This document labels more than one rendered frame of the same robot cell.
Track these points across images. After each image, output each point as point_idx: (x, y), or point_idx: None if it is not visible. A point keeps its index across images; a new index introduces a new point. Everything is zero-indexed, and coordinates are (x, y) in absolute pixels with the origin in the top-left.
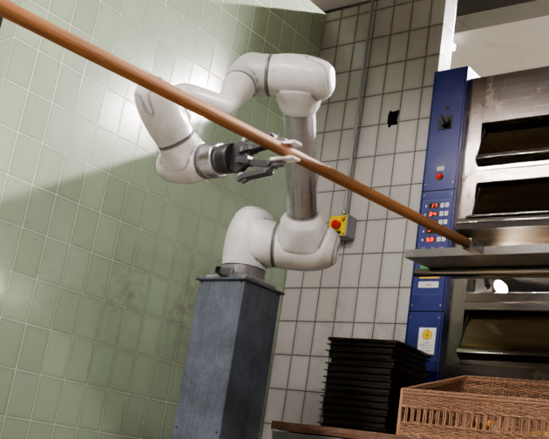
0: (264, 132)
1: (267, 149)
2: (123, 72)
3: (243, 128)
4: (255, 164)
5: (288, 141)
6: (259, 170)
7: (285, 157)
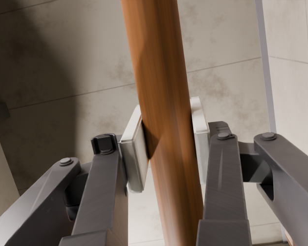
0: (37, 184)
1: (127, 233)
2: None
3: None
4: (241, 180)
5: (137, 111)
6: (278, 156)
7: (196, 104)
